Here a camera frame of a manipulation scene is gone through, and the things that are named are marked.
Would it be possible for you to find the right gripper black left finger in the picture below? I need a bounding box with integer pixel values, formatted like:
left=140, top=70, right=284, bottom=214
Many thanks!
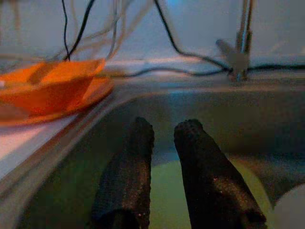
left=91, top=116, right=155, bottom=229

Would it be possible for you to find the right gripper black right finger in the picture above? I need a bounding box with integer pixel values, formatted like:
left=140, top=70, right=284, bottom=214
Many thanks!
left=173, top=118, right=267, bottom=229

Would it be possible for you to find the light green plate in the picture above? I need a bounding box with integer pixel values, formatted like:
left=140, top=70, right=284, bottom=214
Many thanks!
left=147, top=159, right=275, bottom=229

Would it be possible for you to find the white ribbed bowl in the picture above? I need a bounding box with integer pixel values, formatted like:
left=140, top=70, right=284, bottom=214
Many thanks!
left=273, top=182, right=305, bottom=229

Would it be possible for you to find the stainless steel sink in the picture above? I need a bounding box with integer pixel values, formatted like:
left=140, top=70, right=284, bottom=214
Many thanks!
left=0, top=71, right=305, bottom=229

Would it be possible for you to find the orange plate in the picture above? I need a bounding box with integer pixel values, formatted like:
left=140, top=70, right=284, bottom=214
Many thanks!
left=0, top=76, right=116, bottom=127

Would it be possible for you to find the orange bowl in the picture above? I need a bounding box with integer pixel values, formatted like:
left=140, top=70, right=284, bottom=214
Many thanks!
left=0, top=58, right=107, bottom=115

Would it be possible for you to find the chrome faucet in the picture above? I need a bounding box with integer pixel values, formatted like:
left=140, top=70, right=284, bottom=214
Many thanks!
left=215, top=0, right=254, bottom=82

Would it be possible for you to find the black cable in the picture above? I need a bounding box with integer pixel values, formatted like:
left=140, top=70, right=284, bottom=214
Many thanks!
left=66, top=0, right=95, bottom=62
left=153, top=0, right=233, bottom=72
left=61, top=0, right=71, bottom=60
left=247, top=64, right=305, bottom=71

